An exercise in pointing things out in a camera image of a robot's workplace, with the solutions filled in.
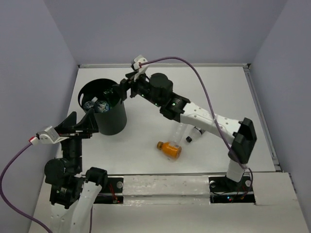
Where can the clear bottle blue white label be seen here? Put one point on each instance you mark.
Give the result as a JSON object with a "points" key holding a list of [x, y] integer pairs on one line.
{"points": [[89, 104]]}

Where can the aluminium table rail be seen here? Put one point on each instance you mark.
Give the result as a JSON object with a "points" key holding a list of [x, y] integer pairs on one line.
{"points": [[244, 65]]}

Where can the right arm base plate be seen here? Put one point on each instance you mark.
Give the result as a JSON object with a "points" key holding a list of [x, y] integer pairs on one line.
{"points": [[224, 191]]}

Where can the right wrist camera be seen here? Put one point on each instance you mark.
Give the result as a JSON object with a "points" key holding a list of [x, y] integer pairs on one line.
{"points": [[138, 67]]}

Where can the orange juice bottle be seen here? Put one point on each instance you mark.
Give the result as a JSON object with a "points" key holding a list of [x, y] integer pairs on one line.
{"points": [[169, 150]]}

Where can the white foam strip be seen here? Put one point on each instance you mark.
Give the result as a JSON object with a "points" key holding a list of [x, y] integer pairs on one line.
{"points": [[141, 190]]}

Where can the clear bottle dark blue label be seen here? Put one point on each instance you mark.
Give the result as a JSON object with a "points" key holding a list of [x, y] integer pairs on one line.
{"points": [[101, 106]]}

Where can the clear bottle black cap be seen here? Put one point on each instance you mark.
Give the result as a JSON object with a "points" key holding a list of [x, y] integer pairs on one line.
{"points": [[194, 134]]}

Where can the clear unlabelled plastic bottle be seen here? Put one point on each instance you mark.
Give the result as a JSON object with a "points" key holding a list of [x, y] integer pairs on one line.
{"points": [[177, 133]]}

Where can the green plastic bottle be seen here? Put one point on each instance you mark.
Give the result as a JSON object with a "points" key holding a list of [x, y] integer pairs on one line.
{"points": [[109, 95]]}

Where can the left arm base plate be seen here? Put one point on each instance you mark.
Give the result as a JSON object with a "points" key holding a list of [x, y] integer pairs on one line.
{"points": [[112, 193]]}

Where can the black cylindrical bin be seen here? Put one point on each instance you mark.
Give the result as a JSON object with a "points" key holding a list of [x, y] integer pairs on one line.
{"points": [[111, 122]]}

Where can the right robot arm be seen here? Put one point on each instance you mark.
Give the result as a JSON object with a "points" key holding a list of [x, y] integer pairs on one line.
{"points": [[240, 136]]}

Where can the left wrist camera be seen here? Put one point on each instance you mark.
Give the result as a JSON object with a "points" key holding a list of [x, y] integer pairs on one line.
{"points": [[49, 136]]}

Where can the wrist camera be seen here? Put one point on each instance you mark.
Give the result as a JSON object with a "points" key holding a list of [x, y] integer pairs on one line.
{"points": [[138, 67], [49, 136]]}

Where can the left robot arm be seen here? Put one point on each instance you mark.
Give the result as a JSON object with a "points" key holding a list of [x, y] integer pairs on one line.
{"points": [[72, 196]]}

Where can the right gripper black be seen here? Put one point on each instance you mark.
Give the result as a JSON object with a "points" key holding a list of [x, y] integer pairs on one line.
{"points": [[121, 88]]}

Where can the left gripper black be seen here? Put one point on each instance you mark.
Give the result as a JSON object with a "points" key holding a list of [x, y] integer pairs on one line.
{"points": [[69, 124]]}

